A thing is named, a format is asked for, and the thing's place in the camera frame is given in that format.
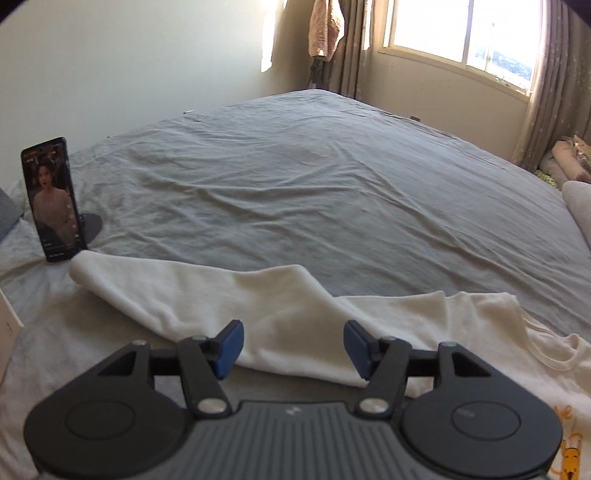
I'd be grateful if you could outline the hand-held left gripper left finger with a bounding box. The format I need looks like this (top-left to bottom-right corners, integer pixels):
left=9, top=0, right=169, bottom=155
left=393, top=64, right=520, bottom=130
left=98, top=320, right=245, bottom=420

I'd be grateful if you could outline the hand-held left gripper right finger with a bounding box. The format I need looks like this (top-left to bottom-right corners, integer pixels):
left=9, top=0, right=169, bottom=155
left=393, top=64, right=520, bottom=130
left=344, top=320, right=491, bottom=420

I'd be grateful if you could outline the white bear print sweatshirt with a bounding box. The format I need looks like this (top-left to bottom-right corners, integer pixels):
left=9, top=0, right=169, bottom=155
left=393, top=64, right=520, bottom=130
left=69, top=251, right=591, bottom=480

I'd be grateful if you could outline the bed with grey sheet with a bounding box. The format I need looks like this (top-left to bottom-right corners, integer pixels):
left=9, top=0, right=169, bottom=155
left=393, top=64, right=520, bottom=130
left=0, top=89, right=591, bottom=480

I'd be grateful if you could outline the smartphone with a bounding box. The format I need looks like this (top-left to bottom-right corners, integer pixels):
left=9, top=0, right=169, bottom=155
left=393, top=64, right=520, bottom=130
left=21, top=137, right=89, bottom=264

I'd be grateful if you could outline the grey pillow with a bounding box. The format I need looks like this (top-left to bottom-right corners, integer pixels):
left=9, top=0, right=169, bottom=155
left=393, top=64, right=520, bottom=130
left=0, top=186, right=25, bottom=243

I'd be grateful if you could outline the striped grey curtain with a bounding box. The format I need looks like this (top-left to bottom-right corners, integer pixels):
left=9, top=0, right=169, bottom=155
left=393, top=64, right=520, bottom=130
left=338, top=0, right=392, bottom=100
left=512, top=0, right=591, bottom=172

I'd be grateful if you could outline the pink towel hanging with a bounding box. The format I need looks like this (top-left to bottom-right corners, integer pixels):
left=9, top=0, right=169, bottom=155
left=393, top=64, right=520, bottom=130
left=308, top=0, right=346, bottom=61

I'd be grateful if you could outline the window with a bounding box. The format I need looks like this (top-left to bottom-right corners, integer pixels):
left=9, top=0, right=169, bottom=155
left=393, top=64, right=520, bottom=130
left=379, top=0, right=544, bottom=96

